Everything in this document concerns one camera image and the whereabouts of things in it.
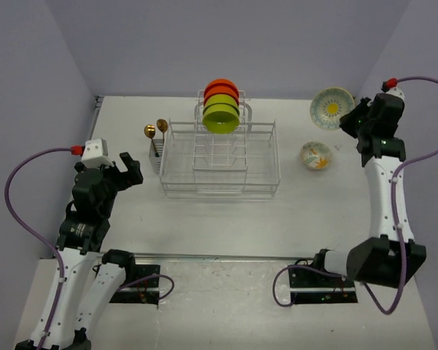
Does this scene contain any floral white ceramic bowl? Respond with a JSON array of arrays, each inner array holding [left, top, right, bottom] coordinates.
[[299, 141, 333, 171]]

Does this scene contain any lime green bowl front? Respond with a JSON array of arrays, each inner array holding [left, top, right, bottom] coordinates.
[[202, 104, 240, 134]]

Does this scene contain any blue patterned yellow bowl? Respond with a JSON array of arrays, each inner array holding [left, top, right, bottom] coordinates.
[[310, 87, 355, 131]]

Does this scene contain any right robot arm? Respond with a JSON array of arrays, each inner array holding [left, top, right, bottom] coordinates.
[[311, 87, 426, 288]]

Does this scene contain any gold spoon left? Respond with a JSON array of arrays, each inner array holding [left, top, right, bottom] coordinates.
[[144, 125, 159, 158]]

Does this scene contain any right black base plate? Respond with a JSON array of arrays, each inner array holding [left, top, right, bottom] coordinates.
[[288, 268, 358, 306]]

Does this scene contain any gold spoon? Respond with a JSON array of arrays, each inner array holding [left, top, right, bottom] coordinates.
[[144, 125, 159, 158], [156, 119, 169, 142]]

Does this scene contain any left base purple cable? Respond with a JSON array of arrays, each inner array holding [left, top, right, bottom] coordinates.
[[116, 273, 175, 301]]

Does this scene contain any orange bowl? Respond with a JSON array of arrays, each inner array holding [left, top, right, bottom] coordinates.
[[204, 78, 238, 92], [204, 84, 239, 100]]

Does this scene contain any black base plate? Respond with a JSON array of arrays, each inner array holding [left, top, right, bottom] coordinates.
[[288, 268, 358, 306], [110, 264, 161, 306]]

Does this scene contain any lime green bowl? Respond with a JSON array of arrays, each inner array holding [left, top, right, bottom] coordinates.
[[202, 104, 240, 134], [204, 93, 239, 109]]

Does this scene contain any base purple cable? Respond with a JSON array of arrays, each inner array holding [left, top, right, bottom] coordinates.
[[272, 265, 346, 307], [116, 273, 175, 301]]

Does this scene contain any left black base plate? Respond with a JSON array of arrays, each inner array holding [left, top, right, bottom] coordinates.
[[110, 264, 161, 306]]

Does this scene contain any white wire dish rack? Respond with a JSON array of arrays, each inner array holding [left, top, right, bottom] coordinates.
[[158, 91, 280, 198]]

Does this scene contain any orange bowl rear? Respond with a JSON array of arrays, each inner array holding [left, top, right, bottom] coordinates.
[[204, 78, 238, 92]]

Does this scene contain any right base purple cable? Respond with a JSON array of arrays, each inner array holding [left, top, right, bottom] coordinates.
[[272, 265, 346, 307]]

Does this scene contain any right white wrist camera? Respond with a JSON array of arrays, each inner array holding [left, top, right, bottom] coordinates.
[[381, 78, 405, 100]]

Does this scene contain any orange bowl front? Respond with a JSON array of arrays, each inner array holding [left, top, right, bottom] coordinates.
[[204, 84, 239, 100]]

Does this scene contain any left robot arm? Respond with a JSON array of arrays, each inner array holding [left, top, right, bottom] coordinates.
[[16, 147, 143, 349]]

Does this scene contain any white cutlery holder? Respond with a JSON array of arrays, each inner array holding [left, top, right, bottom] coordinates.
[[149, 139, 164, 175]]

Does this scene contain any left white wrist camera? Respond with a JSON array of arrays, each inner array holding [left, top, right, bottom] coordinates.
[[81, 139, 113, 168]]

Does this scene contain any gold spoon right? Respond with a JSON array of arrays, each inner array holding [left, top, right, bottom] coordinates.
[[156, 119, 169, 142]]

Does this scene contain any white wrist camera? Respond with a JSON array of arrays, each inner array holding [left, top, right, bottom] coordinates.
[[381, 78, 405, 100], [81, 139, 113, 168]]

